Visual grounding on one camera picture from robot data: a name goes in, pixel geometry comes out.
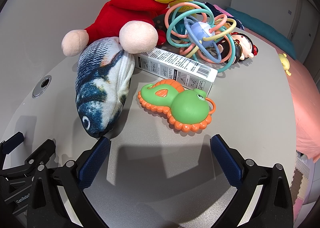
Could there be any green orange frog teether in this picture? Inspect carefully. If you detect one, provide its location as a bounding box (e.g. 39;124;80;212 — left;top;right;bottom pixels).
137;79;216;133

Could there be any white cardboard box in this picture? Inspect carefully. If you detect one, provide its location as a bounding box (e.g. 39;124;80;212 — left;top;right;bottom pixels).
134;48;217;93

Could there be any black haired doll figure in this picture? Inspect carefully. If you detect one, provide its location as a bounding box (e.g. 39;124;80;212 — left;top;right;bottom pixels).
217;32;258;64

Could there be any colourful ring rattle ball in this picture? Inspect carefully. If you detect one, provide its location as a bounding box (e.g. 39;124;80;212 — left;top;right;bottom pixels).
164;1;236;73

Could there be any pink beige foam floor mat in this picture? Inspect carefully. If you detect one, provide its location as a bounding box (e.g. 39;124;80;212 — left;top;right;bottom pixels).
290;151;315;222

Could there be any blue fish plush toy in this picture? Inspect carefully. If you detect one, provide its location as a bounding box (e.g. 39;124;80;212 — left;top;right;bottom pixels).
75;37;135;138

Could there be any pink bed mattress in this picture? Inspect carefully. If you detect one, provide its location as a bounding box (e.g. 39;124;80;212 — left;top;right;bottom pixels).
241;27;320;164

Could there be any yellow duck plush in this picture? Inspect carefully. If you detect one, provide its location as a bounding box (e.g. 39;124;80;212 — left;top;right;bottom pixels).
278;53;291;76

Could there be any navy patterned blanket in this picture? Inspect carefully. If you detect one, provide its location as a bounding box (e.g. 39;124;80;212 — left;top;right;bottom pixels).
204;2;245;30

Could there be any teal pillow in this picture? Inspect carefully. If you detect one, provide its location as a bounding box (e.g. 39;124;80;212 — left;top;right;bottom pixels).
226;7;297;60

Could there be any red plush toy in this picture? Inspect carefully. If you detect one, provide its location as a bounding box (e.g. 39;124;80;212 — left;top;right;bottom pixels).
61;0;169;56

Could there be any silver desk cable grommet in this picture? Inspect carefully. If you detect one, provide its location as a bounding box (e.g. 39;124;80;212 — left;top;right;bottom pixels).
31;75;52;98

